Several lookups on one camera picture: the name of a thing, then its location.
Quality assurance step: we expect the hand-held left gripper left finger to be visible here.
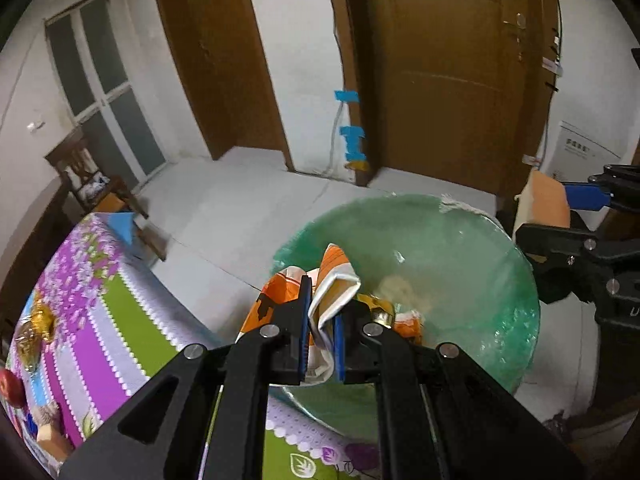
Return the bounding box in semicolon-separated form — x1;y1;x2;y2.
57;275;313;480

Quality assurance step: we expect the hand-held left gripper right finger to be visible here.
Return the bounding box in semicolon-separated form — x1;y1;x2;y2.
334;300;586;480

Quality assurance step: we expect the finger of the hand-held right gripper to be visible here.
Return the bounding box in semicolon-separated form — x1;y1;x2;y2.
564;163;640;212
514;222;640;317

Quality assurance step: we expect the orange sponge block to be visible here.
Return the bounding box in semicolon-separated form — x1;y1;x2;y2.
514;170;572;241

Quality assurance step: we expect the orange white wrapper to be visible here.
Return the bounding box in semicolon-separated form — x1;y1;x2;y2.
240;242;362;386

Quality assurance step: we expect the bin with green liner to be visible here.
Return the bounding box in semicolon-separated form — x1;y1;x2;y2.
270;192;542;413

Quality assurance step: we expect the yellow foil wrapper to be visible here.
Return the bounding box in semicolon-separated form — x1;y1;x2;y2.
357;294;397;327

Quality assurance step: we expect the small orange packet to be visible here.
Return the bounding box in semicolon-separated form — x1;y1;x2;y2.
392;310;425;345

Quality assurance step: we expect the crumpled white tissue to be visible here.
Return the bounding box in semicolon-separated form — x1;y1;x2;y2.
374;275;432;312

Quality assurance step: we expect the panelled brown wooden door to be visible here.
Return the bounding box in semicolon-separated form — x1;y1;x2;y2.
325;0;560;207

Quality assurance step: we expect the wide blue tape patch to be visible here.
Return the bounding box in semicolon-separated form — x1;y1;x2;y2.
339;124;367;159

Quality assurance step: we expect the floral striped tablecloth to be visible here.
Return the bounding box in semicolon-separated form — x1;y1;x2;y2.
2;212;401;480

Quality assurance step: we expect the blue cloth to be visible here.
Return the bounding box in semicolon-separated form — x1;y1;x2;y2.
107;211;137;247

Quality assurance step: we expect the gold foil wrapper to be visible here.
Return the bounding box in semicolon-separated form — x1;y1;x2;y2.
27;304;57;344

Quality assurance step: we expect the wooden chair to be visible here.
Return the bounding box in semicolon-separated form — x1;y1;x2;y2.
44;127;169;262

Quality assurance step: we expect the plain brown wooden door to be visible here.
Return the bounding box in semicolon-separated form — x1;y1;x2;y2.
149;0;294;172

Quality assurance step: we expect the red apple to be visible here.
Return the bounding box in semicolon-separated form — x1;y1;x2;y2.
0;369;27;407

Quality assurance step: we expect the frosted glass door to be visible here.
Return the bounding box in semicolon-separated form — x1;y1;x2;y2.
44;0;168;184

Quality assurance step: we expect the white wall notice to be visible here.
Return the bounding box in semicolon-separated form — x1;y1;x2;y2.
550;120;624;182

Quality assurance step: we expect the metal door handle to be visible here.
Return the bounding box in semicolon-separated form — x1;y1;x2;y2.
503;12;527;64

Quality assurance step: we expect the wall cable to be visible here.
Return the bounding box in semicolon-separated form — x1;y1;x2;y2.
319;0;347;179

